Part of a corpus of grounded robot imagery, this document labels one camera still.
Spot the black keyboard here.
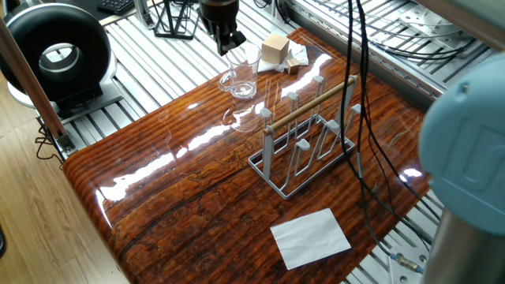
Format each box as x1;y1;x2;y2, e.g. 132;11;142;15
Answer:
95;0;137;17

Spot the white paper sheet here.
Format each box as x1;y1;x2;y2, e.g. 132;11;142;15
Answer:
269;207;353;271

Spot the aluminium frame post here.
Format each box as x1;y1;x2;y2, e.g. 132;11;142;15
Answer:
133;0;158;31

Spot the black cable with metal connector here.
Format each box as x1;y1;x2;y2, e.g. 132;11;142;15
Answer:
341;0;425;275

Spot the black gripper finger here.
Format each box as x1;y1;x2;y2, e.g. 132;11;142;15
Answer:
219;22;248;51
201;18;229;56

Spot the white mug drying rack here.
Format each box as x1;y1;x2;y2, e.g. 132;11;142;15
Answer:
247;73;366;201

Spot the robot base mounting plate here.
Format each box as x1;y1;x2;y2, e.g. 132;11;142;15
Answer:
388;246;429;284

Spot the black cable with grey sleeve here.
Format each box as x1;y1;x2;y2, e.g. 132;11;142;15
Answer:
341;0;441;245

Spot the brown frame post with bracket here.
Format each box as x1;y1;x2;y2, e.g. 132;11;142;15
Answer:
0;17;77;156

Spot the black ring-shaped device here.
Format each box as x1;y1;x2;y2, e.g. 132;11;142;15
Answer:
0;2;124;120

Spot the crumpled white napkin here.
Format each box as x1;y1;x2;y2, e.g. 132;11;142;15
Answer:
244;39;310;74

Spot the large wooden cube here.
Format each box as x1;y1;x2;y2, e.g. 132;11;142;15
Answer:
260;32;290;65

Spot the clear glass cup with handle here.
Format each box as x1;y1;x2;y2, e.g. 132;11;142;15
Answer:
218;41;264;100

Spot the black wire stand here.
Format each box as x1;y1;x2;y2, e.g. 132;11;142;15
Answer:
151;0;204;41

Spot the aluminium table frame rail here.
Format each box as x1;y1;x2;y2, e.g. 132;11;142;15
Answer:
290;2;440;112

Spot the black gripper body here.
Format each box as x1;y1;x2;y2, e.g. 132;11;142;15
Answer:
198;0;241;25

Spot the thin black floor cable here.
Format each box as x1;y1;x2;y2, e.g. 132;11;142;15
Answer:
34;118;66;169

